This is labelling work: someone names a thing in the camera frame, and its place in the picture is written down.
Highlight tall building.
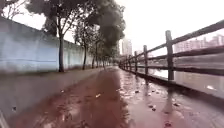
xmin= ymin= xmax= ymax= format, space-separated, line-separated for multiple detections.
xmin=121 ymin=38 xmax=134 ymax=57

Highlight red paved path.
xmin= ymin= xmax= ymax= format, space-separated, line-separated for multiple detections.
xmin=6 ymin=65 xmax=224 ymax=128

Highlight row of trees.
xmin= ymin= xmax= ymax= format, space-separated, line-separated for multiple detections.
xmin=26 ymin=0 xmax=127 ymax=74

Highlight dark wooden fence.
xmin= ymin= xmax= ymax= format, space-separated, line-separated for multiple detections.
xmin=118 ymin=19 xmax=224 ymax=83

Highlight grey kerb strip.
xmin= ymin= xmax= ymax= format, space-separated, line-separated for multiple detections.
xmin=131 ymin=70 xmax=224 ymax=108

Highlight grey pavement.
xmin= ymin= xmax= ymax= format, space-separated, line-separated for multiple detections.
xmin=0 ymin=66 xmax=108 ymax=125

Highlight water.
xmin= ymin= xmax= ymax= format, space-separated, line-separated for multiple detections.
xmin=146 ymin=54 xmax=224 ymax=98

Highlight buildings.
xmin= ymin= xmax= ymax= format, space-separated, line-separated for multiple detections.
xmin=173 ymin=33 xmax=224 ymax=55

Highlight tree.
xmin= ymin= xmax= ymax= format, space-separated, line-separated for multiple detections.
xmin=0 ymin=0 xmax=29 ymax=20

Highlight long grey wall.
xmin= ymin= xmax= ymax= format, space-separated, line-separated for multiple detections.
xmin=0 ymin=16 xmax=97 ymax=74

